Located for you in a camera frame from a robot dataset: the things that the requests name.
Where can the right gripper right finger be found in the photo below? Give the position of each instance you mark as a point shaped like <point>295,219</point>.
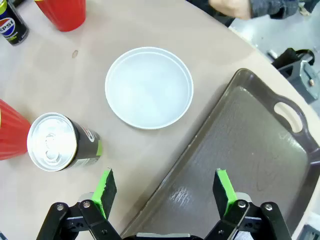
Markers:
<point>221,192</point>

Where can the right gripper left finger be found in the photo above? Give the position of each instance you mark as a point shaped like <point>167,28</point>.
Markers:
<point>109,190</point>

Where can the black Pepsi can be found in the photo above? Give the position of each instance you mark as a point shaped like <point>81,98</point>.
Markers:
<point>12,27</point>
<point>52,141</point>

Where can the white round bowl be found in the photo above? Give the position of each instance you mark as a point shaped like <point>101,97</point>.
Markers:
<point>150,87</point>

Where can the red plastic cup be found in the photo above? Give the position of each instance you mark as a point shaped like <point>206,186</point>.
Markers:
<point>62,12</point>
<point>12,132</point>

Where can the person's left forearm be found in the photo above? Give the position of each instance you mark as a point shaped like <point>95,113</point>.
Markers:
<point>275,7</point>

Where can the person's left hand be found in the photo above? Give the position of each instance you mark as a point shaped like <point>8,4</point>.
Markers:
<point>232,7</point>

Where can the brown plastic serving tray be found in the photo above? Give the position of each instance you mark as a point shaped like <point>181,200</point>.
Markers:
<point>237,150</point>

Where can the grey metal device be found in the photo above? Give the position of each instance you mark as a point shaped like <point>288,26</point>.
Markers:
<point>303,82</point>

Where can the black bag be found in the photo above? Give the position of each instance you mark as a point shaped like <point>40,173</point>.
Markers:
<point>287,56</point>

